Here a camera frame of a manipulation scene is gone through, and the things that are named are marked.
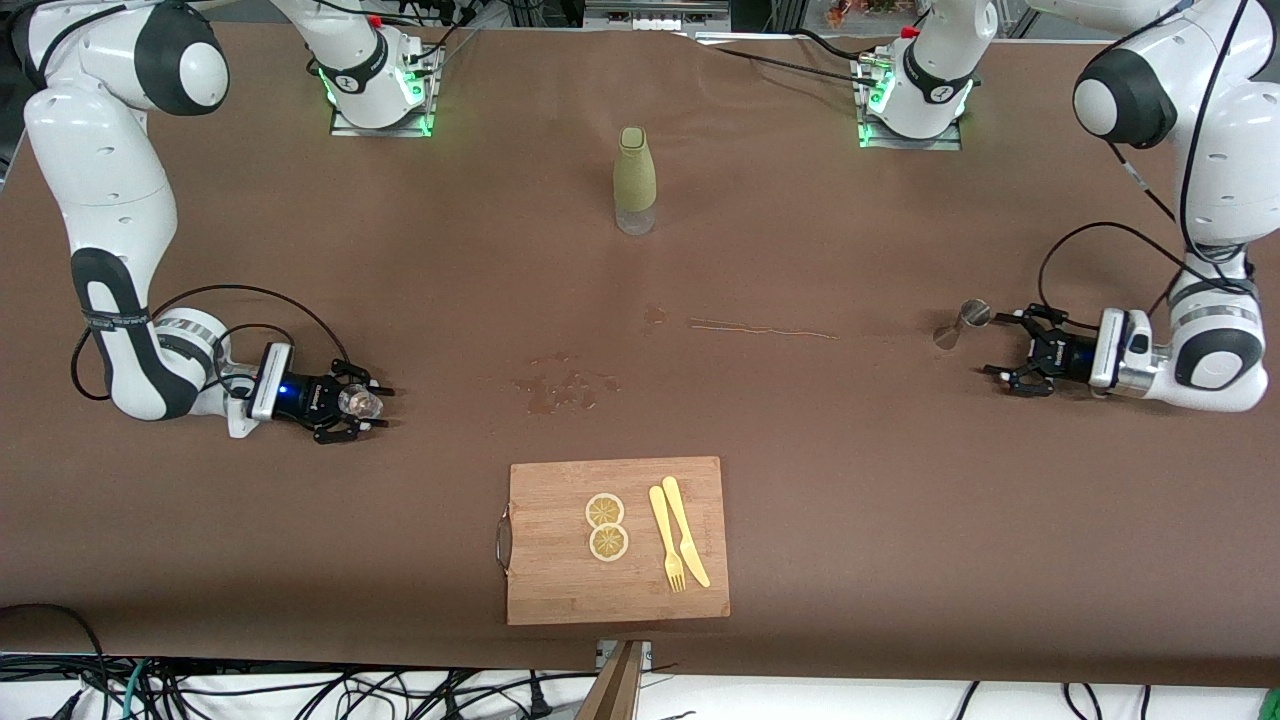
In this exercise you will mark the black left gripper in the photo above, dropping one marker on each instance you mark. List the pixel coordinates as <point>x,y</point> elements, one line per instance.
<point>1066,356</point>

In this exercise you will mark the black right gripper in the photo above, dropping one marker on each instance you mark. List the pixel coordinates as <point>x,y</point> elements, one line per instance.
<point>303,398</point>

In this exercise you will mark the clear glass measuring cup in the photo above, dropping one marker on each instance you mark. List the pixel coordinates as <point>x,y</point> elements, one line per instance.
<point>360,403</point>

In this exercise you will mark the steel double jigger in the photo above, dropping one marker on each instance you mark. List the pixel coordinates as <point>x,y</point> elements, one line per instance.
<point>965,322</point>

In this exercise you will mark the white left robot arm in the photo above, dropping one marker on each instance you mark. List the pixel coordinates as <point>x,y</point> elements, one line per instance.
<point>1240,130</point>

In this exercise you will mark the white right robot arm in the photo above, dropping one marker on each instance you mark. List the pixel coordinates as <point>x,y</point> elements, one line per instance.
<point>100,150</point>

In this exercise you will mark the brown table cover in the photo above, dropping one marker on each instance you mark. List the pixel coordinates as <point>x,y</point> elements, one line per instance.
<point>900,480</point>

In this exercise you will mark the scattered liquid spill puddle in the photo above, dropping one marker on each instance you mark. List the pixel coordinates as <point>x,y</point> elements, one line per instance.
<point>560,390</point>

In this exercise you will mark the wooden cutting board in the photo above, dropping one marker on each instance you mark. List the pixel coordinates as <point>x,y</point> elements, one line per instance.
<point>560,580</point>

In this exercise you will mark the lemon slice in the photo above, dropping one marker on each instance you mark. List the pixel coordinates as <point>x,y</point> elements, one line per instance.
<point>605,510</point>
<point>608,543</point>

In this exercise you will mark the small liquid spill puddle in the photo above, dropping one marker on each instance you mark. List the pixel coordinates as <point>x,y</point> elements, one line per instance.
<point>655,315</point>

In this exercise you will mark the yellow plastic fork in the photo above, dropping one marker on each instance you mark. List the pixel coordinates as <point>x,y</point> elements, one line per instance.
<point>664,530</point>

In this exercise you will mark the yellow plastic knife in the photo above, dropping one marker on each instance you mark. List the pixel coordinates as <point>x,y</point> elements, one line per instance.
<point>685,530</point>

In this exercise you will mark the green sleeved glass bottle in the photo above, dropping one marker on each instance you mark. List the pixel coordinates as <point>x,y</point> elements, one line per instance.
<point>634,180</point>

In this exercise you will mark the grey power strip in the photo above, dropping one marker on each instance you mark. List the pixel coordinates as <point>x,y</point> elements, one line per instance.
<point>650,18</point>

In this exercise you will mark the metal bracket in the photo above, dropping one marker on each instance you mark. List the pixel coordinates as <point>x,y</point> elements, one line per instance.
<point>604,652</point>

